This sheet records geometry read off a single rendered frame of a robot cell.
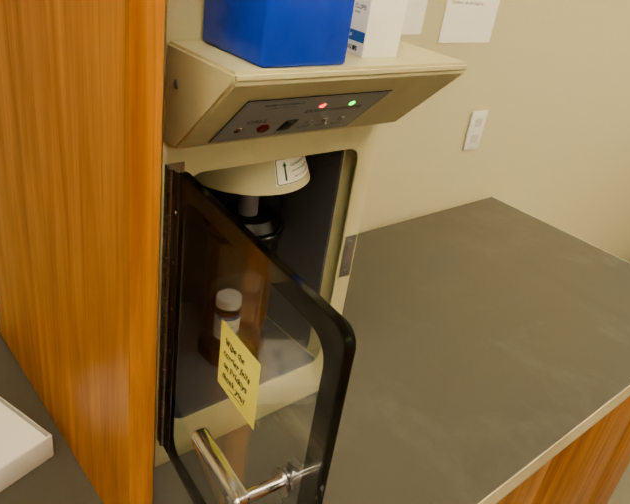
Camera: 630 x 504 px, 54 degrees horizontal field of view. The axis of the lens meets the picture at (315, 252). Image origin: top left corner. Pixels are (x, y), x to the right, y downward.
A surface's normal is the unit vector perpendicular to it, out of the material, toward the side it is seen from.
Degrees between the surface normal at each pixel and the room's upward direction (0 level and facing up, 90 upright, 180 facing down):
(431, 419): 0
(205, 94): 90
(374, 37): 90
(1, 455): 0
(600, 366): 0
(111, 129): 90
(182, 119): 90
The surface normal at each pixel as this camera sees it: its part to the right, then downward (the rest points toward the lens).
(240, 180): 0.03, 0.09
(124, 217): -0.76, 0.22
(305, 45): 0.64, 0.45
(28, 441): 0.15, -0.87
